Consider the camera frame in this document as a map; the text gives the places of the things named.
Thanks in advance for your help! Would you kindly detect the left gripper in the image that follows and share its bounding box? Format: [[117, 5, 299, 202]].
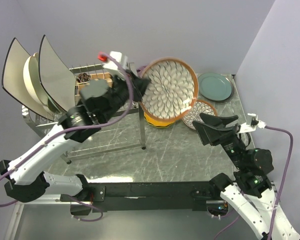
[[100, 68, 152, 123]]

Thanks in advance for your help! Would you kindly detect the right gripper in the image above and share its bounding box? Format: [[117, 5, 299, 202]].
[[191, 111, 245, 168]]

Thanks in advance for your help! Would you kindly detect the white ribbed brown bowl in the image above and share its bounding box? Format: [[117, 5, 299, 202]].
[[140, 57, 199, 122]]

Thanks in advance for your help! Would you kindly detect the dark green round plate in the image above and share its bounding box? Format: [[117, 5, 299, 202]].
[[197, 73, 232, 102]]

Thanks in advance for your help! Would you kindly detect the orange dotted plate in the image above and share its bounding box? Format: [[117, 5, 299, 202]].
[[144, 112, 176, 129]]

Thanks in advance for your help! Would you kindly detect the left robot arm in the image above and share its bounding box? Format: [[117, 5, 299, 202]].
[[0, 70, 151, 203]]

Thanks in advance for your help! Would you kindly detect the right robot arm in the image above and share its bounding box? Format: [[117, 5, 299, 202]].
[[192, 113, 300, 240]]

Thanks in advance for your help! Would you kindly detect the steel dish rack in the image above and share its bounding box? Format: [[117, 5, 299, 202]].
[[21, 61, 147, 165]]

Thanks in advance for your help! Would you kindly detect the purple cloth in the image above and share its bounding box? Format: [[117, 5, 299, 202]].
[[136, 65, 148, 77]]

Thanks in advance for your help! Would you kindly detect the wooden cutlery box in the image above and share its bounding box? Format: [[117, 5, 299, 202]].
[[74, 72, 113, 96]]

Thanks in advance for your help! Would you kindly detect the black base beam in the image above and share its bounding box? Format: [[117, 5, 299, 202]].
[[82, 181, 222, 212]]

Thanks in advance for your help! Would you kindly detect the white round plate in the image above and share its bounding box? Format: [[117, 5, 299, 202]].
[[23, 52, 53, 115]]

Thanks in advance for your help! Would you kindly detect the large square plate, far left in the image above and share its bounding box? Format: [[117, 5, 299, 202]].
[[1, 38, 53, 120]]

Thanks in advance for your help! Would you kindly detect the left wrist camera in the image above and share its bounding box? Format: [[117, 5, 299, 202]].
[[103, 51, 128, 78]]

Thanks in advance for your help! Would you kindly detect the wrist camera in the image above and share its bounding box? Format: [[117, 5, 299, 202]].
[[103, 51, 128, 78], [238, 113, 266, 134]]

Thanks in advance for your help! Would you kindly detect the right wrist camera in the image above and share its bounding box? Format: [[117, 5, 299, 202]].
[[238, 113, 266, 134]]

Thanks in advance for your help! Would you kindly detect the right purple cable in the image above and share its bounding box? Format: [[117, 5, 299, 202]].
[[213, 126, 295, 240]]

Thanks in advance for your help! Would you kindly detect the purple cable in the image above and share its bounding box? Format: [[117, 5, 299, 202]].
[[213, 126, 295, 240], [0, 51, 136, 223]]

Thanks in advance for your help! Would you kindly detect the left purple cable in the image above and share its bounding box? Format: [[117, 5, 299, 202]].
[[0, 51, 136, 223]]

